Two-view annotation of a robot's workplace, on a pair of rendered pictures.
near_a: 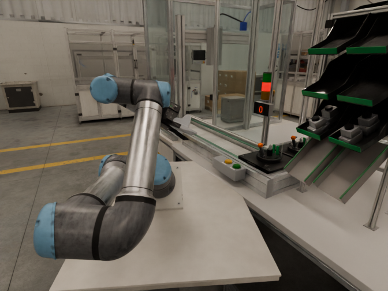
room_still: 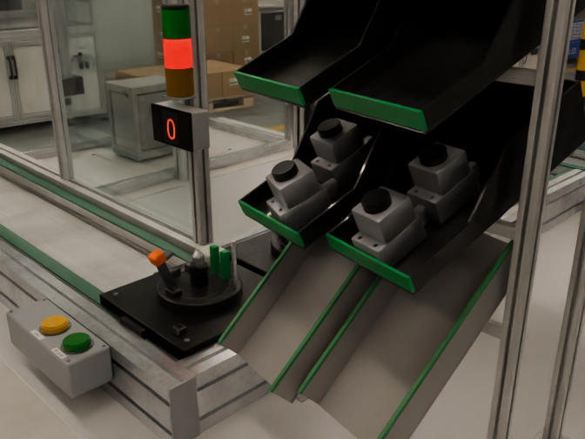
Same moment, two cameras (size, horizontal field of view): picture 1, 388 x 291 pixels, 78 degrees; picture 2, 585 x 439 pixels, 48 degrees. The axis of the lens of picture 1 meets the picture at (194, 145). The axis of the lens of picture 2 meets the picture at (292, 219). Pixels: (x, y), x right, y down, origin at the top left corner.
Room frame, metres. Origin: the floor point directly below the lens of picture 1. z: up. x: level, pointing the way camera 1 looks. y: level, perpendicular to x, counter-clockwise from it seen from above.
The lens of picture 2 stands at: (0.26, -0.31, 1.49)
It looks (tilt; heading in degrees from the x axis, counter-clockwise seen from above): 22 degrees down; 345
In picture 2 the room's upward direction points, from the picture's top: straight up
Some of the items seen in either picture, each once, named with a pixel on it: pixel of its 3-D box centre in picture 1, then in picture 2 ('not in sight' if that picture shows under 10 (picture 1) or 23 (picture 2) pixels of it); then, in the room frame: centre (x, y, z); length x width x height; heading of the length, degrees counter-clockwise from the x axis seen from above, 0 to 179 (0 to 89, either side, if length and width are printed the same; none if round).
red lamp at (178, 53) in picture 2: (266, 86); (178, 52); (1.46, -0.43, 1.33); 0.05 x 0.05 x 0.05
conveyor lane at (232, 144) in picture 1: (237, 150); (121, 266); (1.51, -0.29, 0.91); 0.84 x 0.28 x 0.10; 29
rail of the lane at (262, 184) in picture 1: (217, 156); (43, 298); (1.40, -0.15, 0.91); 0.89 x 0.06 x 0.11; 29
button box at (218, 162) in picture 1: (228, 167); (57, 344); (1.20, -0.19, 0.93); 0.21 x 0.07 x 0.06; 29
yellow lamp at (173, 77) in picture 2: (265, 94); (179, 81); (1.46, -0.43, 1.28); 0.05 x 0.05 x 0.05
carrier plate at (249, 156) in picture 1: (268, 160); (200, 299); (1.23, -0.42, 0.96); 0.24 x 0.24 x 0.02; 29
